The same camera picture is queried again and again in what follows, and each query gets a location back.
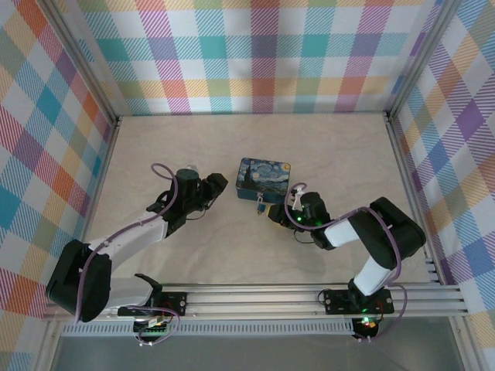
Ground green terminal controller board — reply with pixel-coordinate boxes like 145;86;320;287
132;318;172;336

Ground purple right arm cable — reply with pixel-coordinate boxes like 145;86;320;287
283;185;409;343

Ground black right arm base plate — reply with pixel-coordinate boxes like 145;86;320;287
323;288;395;315

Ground long aluminium base rail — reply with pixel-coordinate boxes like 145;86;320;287
41;283;471;321

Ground starry night printed tin box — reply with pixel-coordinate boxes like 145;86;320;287
234;156;292;205

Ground aluminium frame post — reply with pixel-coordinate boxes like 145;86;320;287
45;0;121;125
385;0;458;125

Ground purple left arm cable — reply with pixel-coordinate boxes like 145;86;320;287
73;162;183;347

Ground controller board with lit LEDs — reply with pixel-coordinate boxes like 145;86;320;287
353;315;379;330

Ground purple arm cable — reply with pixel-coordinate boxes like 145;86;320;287
283;185;409;343
73;162;183;347

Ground aluminium side rail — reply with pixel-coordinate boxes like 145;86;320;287
68;115;122;248

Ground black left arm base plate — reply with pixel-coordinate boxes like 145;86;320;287
117;291;189;318

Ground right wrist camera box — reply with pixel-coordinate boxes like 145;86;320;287
290;184;308;212

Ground slotted grey cable duct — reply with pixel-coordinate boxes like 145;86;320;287
60;322;357;337

